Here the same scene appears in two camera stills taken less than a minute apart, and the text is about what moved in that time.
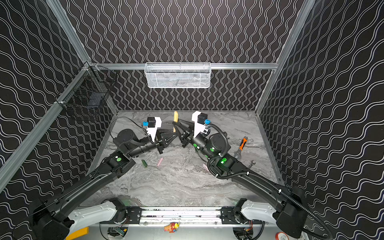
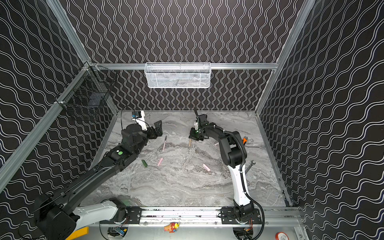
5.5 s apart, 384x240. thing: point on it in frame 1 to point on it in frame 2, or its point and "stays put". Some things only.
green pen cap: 144,163 stays put
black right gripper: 186,138 to 197,132
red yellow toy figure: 172,227 stays put
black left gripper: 159,141 to 154,131
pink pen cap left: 159,162 stays put
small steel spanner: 251,164 stays put
